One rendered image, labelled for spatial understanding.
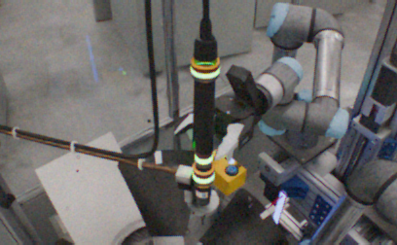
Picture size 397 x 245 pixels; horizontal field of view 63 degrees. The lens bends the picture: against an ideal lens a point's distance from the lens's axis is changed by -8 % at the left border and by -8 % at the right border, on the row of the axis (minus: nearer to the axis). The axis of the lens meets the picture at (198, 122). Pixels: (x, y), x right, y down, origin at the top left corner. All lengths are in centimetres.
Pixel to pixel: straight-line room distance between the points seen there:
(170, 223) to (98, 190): 28
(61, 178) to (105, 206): 16
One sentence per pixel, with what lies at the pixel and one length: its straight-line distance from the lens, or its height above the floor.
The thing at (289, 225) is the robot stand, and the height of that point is 23.
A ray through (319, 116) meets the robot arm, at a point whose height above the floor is 157.
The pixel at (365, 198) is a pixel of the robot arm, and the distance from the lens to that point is 93.
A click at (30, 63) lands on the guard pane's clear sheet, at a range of 121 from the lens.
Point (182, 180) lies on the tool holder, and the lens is 72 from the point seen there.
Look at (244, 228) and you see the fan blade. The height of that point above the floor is 119.
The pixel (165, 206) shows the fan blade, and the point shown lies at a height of 134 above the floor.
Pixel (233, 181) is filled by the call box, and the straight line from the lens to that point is 134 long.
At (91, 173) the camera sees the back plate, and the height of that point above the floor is 130.
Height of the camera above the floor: 210
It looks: 42 degrees down
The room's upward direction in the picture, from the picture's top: straight up
